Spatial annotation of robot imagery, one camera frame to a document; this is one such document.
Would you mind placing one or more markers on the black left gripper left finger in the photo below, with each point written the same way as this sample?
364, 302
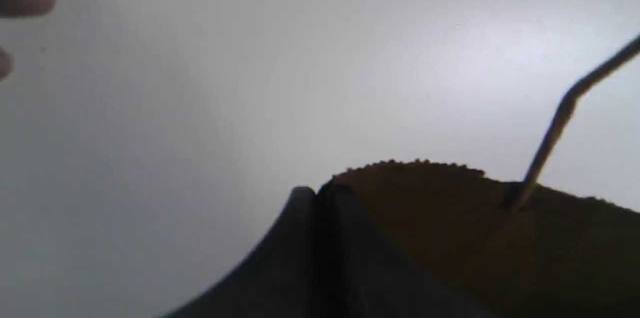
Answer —
275, 280

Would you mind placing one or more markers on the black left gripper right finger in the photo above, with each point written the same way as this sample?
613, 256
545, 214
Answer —
364, 275

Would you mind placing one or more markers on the brown paper bag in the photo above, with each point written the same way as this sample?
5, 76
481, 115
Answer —
518, 248

